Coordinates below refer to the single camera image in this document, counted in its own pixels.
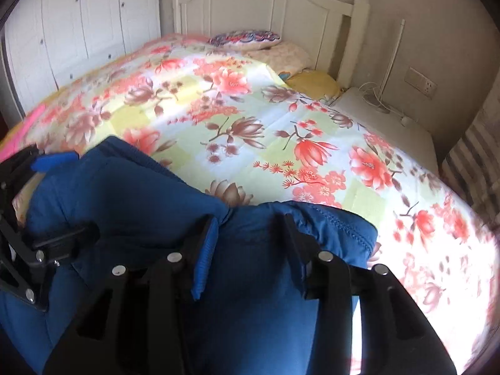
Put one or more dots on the yellow pillow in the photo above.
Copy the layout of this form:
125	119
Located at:
312	84

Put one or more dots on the wall socket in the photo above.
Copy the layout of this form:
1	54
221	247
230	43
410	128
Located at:
421	82

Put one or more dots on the floral quilt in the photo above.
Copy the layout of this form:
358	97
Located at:
273	125

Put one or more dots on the white wardrobe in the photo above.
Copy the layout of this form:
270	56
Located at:
78	27

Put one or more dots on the white desk lamp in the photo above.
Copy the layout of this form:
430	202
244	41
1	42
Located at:
392	61

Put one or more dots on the pink cloth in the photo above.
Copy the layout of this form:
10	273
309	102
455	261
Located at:
33	119

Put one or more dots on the printed striped curtain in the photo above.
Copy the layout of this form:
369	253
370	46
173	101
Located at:
472	156

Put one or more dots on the beige pillow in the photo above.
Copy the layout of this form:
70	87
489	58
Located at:
285	56

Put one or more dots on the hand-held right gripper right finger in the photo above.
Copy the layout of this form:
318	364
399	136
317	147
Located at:
300	258

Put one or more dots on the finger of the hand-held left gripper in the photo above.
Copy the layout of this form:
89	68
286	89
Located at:
66	240
54	161

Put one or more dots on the patterned pillow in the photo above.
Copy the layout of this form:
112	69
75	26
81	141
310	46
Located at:
246	39

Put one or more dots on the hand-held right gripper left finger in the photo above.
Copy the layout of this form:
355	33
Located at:
205	250

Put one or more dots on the white bed headboard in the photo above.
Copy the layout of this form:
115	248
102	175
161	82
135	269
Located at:
250	0

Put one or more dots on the blue puffer jacket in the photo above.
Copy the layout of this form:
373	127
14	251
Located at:
136	195

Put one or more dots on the white nightstand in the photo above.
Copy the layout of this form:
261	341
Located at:
390	132

